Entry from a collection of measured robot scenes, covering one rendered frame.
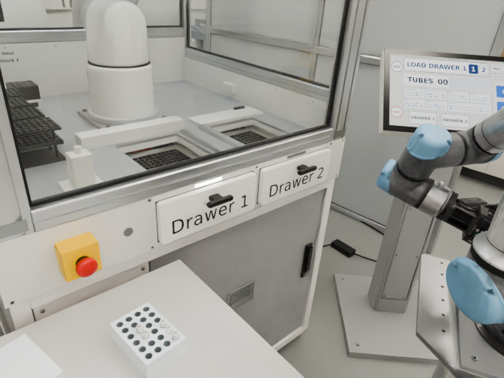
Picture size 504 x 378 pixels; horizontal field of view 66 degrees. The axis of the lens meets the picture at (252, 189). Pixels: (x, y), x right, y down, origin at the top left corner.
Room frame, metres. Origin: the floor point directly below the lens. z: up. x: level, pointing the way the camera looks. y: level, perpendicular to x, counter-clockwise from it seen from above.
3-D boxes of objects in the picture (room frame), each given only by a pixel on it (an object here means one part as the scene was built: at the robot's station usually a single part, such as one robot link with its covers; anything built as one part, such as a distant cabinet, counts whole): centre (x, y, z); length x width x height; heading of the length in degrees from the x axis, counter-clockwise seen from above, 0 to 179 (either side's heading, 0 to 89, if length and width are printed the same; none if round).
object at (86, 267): (0.59, 0.31, 0.88); 0.04 x 0.03 x 0.04; 133
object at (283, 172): (1.06, -0.13, 0.87); 0.29 x 0.02 x 0.11; 133
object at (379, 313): (1.39, -0.69, 0.51); 0.50 x 0.45 x 1.02; 179
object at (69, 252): (0.61, 0.33, 0.88); 0.07 x 0.05 x 0.07; 133
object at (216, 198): (0.83, 0.08, 0.91); 0.07 x 0.04 x 0.01; 133
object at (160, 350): (0.51, 0.17, 0.78); 0.12 x 0.08 x 0.04; 48
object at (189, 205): (0.85, 0.10, 0.87); 0.29 x 0.02 x 0.11; 133
